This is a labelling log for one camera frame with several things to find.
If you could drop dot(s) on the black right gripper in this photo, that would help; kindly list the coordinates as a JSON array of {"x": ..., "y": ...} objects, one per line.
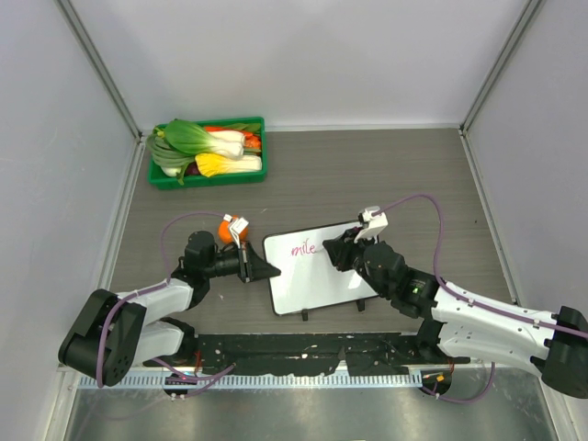
[{"x": 341, "y": 248}]

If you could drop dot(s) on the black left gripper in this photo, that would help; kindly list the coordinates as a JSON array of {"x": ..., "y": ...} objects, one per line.
[{"x": 250, "y": 265}]

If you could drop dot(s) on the small white whiteboard black frame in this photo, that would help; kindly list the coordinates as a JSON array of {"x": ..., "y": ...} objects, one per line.
[{"x": 308, "y": 280}]

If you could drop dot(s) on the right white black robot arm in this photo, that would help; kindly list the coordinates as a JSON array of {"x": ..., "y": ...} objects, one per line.
[{"x": 460, "y": 324}]

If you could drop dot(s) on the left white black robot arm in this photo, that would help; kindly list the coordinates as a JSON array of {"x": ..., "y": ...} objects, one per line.
[{"x": 114, "y": 332}]

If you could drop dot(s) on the orange mandarin fruit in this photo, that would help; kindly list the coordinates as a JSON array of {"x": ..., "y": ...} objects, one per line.
[{"x": 228, "y": 232}]

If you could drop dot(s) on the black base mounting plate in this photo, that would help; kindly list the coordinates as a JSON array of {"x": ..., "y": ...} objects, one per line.
[{"x": 311, "y": 355}]

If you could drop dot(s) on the yellow white napa cabbage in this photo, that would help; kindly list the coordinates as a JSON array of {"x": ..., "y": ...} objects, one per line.
[{"x": 212, "y": 164}]

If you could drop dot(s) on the green plastic vegetable tray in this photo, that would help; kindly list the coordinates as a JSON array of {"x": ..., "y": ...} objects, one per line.
[{"x": 193, "y": 178}]

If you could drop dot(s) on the green long vegetable stalks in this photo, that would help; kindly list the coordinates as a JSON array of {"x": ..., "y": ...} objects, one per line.
[{"x": 172, "y": 162}]

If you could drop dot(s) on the green white bok choy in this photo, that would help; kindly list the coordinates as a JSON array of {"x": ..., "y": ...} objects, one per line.
[{"x": 189, "y": 138}]

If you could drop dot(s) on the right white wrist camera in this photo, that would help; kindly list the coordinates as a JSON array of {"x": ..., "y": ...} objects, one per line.
[{"x": 373, "y": 221}]

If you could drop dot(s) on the white slotted cable duct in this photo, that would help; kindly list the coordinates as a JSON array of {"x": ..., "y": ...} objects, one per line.
[{"x": 340, "y": 379}]

